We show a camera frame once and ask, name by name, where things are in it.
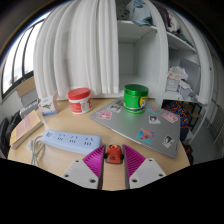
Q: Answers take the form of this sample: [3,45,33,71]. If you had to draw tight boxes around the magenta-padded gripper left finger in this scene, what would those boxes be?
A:
[61,144,107,191]

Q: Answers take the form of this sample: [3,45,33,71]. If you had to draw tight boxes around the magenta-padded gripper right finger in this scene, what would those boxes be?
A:
[122,143,167,190]

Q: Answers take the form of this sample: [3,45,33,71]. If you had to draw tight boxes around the orange charger block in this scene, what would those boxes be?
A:
[104,143,125,165]

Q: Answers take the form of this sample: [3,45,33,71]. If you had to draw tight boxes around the light blue power strip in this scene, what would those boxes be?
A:
[42,129,102,156]

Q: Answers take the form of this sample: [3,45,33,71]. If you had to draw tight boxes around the silver laptop with stickers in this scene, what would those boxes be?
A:
[88,98,182,159]

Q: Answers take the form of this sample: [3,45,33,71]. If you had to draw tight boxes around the colourful patterned bag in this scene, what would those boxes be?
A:
[162,100,194,130]

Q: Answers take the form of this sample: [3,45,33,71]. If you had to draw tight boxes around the tan paperback book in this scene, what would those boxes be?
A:
[9,109,45,150]

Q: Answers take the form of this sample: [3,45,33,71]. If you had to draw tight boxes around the small white printed box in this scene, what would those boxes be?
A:
[37,94,60,117]

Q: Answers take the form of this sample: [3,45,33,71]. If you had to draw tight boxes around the green metal canister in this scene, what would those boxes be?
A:
[123,83,150,115]

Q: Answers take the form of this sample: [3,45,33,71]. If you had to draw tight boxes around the black metal rack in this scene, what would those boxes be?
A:
[186,101,205,134]

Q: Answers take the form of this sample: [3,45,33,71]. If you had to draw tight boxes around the white ribbed radiator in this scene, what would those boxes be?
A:
[19,99,40,120]

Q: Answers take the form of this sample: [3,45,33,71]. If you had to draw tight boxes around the black bag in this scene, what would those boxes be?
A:
[0,111,22,158]

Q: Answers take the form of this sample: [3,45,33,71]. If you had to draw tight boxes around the cardboard box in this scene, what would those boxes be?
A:
[15,76,38,108]

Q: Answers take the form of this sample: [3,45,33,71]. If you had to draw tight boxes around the white shelf unit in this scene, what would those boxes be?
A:
[114,0,214,106]

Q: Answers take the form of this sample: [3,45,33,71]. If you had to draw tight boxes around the white curtain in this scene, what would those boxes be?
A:
[32,0,120,100]

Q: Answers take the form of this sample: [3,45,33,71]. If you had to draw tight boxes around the black-framed window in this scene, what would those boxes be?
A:
[0,18,46,101]

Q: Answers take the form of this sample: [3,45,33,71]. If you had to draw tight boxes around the white power strip cable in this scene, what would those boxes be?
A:
[26,134,46,168]

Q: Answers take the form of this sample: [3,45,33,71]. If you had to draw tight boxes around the grey wire rack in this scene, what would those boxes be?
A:
[204,103,224,149]

